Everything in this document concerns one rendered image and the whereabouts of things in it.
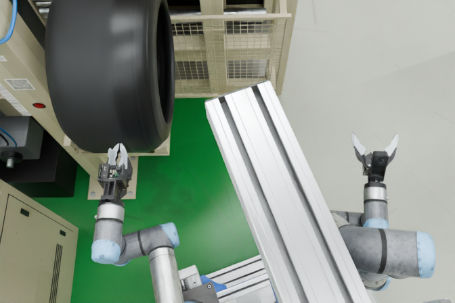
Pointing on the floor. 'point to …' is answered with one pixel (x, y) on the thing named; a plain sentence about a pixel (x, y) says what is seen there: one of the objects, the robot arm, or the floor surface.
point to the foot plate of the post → (95, 191)
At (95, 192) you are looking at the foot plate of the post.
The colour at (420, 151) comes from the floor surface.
